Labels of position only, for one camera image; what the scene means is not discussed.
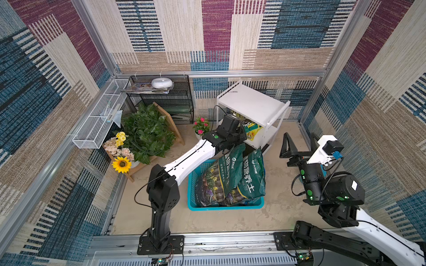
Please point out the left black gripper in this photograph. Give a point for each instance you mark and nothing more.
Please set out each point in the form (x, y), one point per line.
(241, 133)

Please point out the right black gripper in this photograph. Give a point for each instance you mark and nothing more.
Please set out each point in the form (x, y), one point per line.
(302, 159)

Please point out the green soil bag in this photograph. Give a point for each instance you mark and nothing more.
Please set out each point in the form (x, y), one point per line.
(215, 182)
(249, 182)

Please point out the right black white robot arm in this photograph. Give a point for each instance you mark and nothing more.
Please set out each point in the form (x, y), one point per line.
(339, 196)

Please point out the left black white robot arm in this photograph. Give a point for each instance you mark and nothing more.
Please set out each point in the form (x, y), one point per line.
(163, 185)

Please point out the white three-tier shelf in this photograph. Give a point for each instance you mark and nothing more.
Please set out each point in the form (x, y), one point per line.
(260, 108)

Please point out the magazine on black shelf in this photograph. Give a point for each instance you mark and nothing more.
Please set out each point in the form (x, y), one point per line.
(145, 88)

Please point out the teal round canister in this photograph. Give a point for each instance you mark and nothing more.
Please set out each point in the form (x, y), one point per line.
(324, 171)

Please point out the pink flowers white pot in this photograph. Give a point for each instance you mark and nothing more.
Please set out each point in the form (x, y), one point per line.
(201, 127)

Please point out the green leafy plant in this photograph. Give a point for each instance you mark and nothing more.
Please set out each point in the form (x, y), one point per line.
(147, 133)

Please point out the white round device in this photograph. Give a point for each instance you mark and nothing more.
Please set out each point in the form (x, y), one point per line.
(162, 83)

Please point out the wooden plant stand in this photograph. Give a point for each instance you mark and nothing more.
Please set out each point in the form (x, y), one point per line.
(171, 126)

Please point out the sunflower bouquet in pot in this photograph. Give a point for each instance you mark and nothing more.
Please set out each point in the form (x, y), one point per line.
(123, 160)

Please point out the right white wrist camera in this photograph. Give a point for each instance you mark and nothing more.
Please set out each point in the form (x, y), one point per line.
(329, 148)

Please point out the black wire shelf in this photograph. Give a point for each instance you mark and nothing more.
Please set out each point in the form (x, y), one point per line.
(178, 103)

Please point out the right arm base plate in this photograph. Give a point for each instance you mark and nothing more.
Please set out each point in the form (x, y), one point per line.
(289, 241)

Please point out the aluminium front rail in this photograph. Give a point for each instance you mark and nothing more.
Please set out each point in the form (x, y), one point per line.
(252, 248)

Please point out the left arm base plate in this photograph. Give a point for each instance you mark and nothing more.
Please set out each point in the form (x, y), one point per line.
(173, 244)

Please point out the white wire wall basket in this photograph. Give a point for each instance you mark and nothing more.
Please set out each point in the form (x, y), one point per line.
(102, 116)

